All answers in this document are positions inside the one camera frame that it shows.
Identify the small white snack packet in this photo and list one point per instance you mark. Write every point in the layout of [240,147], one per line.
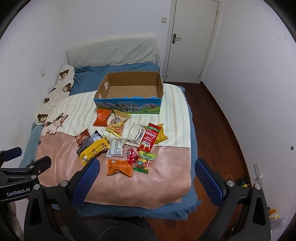
[116,147]

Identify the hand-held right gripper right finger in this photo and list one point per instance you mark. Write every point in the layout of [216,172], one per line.
[208,183]

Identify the light switch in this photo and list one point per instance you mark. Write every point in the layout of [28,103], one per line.
[164,20]

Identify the black snack packet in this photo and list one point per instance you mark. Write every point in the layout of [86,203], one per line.
[92,139]

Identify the grey white pillow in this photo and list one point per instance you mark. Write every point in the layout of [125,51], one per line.
[111,52]

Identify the bear print pillow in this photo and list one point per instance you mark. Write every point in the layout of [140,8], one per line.
[62,85]

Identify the brown snack packet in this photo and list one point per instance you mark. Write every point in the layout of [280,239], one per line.
[82,138]

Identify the large yellow snack packet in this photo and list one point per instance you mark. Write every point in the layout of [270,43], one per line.
[93,150]

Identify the bed with blue sheet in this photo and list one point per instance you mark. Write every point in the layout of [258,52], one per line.
[87,76]

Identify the printed cardboard box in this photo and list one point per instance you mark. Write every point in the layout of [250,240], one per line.
[129,89]

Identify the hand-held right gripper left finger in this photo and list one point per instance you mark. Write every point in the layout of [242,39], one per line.
[86,183]

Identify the yellow items on floor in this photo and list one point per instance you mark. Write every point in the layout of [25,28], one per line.
[274,213]

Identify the clear yellow cookie packet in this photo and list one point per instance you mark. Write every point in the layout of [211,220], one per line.
[117,124]

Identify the white door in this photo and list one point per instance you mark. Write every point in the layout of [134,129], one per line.
[192,39]

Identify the small red snack packet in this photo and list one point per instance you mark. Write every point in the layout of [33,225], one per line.
[132,156]

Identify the green candy packet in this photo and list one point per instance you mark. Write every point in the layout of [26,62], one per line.
[144,161]

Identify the person's left forearm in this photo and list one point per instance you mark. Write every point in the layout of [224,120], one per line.
[13,220]

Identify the striped pink blanket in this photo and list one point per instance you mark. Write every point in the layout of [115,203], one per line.
[60,150]

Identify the orange packet with white label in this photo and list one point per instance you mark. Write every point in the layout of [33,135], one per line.
[119,168]

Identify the plain yellow snack packet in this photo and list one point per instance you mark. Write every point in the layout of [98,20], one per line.
[161,136]

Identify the long red snack packet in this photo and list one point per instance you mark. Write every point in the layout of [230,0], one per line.
[149,136]

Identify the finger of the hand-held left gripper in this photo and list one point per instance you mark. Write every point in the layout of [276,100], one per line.
[11,155]
[37,164]

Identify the small orange snack packet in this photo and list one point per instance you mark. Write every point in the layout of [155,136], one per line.
[101,117]

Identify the silver white snack packet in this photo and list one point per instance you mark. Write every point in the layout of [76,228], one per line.
[134,134]

